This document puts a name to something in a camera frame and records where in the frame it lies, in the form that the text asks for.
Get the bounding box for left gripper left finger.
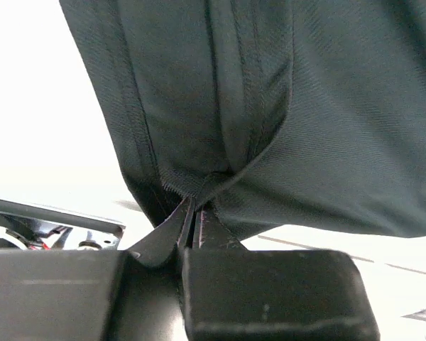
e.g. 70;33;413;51
129;197;195;269

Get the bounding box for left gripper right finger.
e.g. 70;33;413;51
193;209;246;250

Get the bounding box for black shorts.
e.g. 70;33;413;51
60;1;426;238

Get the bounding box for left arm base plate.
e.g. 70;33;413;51
0;198;125;250

